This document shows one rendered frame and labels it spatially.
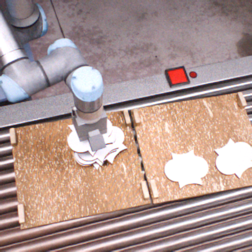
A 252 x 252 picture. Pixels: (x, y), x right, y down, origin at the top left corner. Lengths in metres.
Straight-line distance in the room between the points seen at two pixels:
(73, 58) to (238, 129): 0.70
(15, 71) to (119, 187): 0.53
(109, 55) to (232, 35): 0.86
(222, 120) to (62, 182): 0.60
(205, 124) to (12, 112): 0.68
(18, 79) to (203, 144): 0.70
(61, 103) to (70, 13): 1.54
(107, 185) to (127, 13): 1.84
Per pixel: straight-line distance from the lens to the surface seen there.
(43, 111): 1.52
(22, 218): 1.33
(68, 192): 1.36
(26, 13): 1.44
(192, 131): 1.47
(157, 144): 1.43
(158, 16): 3.01
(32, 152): 1.43
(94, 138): 1.18
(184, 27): 2.98
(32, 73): 1.05
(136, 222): 1.36
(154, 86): 1.57
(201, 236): 1.37
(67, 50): 1.08
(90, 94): 1.00
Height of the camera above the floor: 2.23
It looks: 63 degrees down
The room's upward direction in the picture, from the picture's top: 6 degrees clockwise
